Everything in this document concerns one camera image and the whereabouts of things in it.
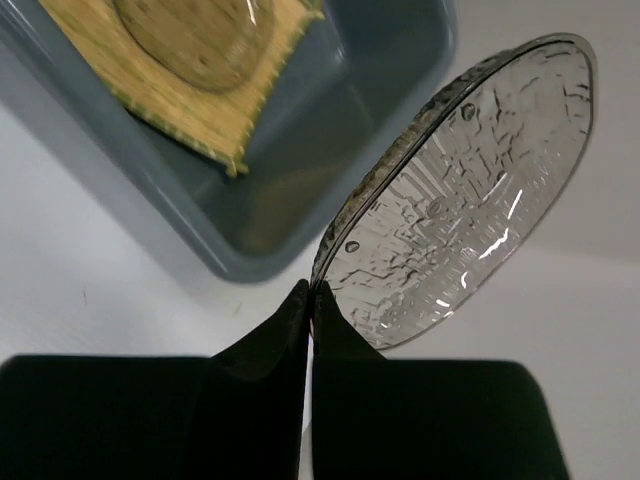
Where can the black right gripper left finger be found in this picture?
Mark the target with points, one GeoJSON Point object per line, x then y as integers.
{"type": "Point", "coordinates": [234, 415]}

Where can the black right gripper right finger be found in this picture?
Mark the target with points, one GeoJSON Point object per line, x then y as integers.
{"type": "Point", "coordinates": [378, 418]}

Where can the clear glass plate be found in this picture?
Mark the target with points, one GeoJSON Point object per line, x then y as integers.
{"type": "Point", "coordinates": [460, 189]}
{"type": "Point", "coordinates": [212, 45]}

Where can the yellow bamboo placemat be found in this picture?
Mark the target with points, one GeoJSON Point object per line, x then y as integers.
{"type": "Point", "coordinates": [216, 124]}

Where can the grey plastic bin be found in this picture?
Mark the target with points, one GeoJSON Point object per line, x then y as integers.
{"type": "Point", "coordinates": [354, 82]}

